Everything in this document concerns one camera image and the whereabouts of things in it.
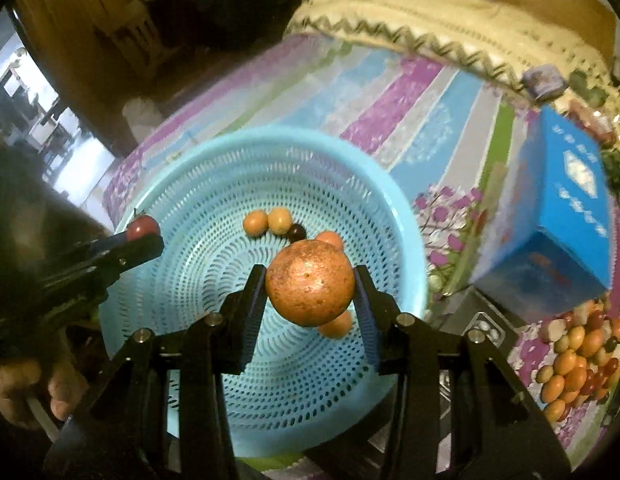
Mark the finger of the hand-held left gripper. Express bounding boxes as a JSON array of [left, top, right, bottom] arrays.
[[55, 234, 165, 322], [77, 232, 136, 263]]

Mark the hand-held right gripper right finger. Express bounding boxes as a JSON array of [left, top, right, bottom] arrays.
[[354, 265, 573, 480]]

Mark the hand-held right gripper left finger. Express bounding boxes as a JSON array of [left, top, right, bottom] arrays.
[[42, 264, 268, 480]]

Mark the orange mandarin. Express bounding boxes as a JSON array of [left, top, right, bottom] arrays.
[[315, 231, 345, 252], [317, 310, 355, 340]]

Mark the large speckled orange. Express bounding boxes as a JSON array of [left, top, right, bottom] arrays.
[[265, 240, 357, 328]]

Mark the light blue plastic colander basket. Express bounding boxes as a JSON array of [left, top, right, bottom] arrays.
[[97, 127, 431, 458]]

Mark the small yellow kumquat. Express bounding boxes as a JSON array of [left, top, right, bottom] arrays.
[[242, 210, 269, 237], [267, 207, 292, 235]]

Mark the pile of small mixed fruit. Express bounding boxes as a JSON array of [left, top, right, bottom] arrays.
[[534, 285, 620, 423]]

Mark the person's left hand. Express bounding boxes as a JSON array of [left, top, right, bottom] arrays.
[[0, 357, 88, 431]]

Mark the white plastic bag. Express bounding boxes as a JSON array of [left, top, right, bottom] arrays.
[[121, 96, 163, 133]]

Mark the bright glass door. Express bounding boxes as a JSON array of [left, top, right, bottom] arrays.
[[0, 20, 98, 181]]

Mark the wooden bedside stool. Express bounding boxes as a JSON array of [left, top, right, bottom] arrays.
[[92, 7, 158, 68]]

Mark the purple striped bedsheet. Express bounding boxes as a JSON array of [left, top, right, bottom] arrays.
[[102, 35, 620, 480]]

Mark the blue cardboard box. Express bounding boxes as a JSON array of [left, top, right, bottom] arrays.
[[472, 107, 615, 326]]

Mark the dark clothes pile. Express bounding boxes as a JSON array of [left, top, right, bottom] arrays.
[[145, 0, 405, 51]]

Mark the small purple tin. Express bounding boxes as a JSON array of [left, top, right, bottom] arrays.
[[522, 65, 565, 103]]

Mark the green floral cloth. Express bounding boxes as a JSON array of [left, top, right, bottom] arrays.
[[567, 67, 620, 196]]

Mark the cream zigzag-trim quilt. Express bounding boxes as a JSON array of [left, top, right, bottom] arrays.
[[285, 0, 620, 106]]

